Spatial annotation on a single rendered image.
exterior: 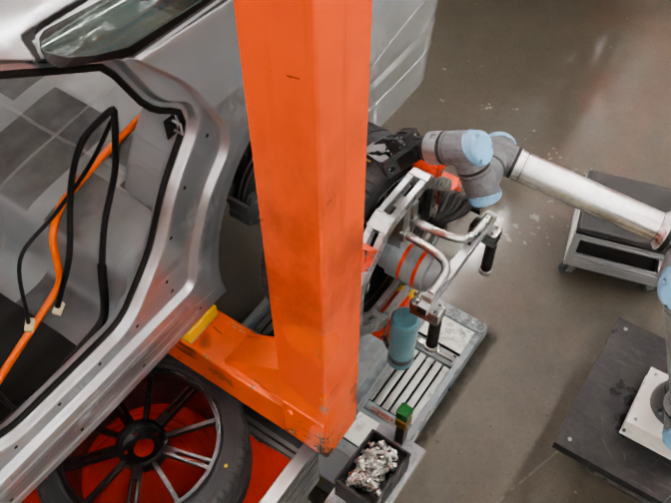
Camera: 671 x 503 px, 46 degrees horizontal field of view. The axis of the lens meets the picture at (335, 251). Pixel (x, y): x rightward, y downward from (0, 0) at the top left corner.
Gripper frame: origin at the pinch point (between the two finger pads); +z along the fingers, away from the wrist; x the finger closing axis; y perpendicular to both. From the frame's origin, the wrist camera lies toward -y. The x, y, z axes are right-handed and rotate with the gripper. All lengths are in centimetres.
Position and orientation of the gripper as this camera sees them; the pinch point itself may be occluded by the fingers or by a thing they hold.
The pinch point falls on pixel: (367, 152)
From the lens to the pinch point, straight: 224.8
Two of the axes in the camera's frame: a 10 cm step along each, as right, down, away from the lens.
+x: -3.6, -7.9, -4.9
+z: -7.4, -0.8, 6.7
